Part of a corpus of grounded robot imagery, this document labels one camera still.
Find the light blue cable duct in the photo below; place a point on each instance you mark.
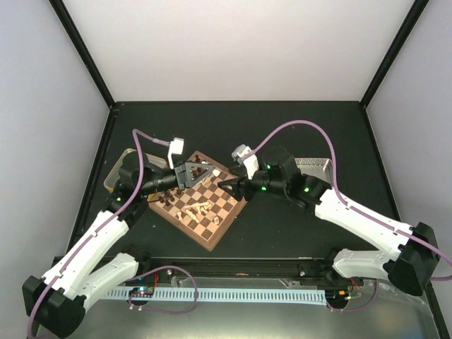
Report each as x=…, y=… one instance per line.
x=224, y=295

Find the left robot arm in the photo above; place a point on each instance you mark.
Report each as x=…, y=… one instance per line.
x=60, y=299

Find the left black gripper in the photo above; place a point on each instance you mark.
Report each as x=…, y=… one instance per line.
x=184, y=174

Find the wooden chess board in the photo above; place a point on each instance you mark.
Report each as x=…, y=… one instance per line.
x=206, y=232

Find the white chess pieces pile lower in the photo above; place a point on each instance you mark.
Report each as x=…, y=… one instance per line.
x=194, y=210

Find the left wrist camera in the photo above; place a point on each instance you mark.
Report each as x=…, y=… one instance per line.
x=175, y=147

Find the small circuit board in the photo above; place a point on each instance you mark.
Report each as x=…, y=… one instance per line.
x=146, y=292

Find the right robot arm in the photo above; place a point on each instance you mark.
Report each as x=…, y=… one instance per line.
x=404, y=255

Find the dark chess pieces group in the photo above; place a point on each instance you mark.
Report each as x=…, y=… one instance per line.
x=170, y=187

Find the black front rail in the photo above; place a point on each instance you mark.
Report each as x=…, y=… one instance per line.
x=310, y=271

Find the white chess rook corner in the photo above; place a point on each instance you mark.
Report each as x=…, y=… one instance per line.
x=231, y=200

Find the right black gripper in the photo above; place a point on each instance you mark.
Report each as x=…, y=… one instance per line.
x=239, y=184

